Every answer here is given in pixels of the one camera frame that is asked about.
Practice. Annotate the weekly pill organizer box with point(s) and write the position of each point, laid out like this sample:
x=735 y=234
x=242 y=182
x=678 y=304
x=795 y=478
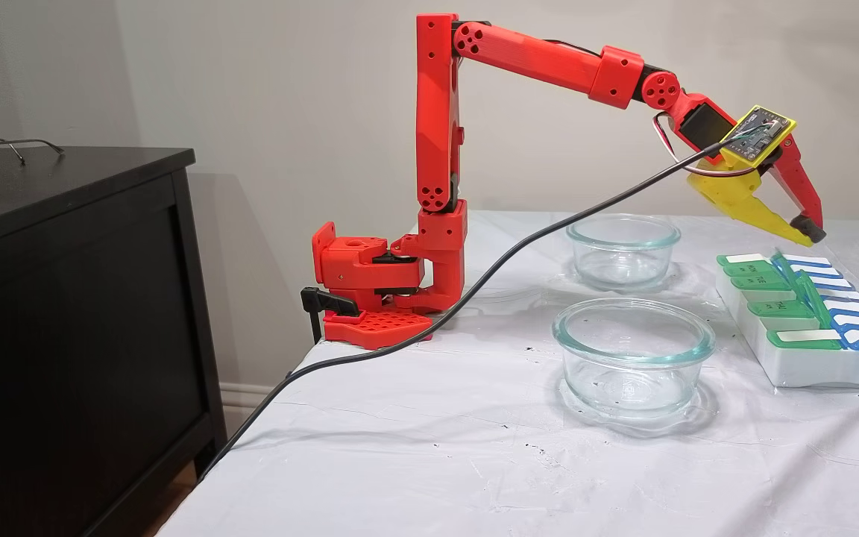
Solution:
x=810 y=365

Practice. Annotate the glass bowl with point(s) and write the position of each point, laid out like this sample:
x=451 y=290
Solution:
x=586 y=358
x=623 y=261

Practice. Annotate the white tablecloth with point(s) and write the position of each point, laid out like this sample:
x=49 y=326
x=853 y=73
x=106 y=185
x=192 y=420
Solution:
x=437 y=462

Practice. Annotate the black table clamp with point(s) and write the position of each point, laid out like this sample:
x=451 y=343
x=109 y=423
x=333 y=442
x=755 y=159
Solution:
x=329 y=302

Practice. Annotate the black wooden cabinet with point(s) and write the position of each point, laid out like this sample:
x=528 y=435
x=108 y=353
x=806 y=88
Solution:
x=64 y=335

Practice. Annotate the camera board on yellow mount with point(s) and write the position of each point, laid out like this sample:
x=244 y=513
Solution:
x=757 y=134

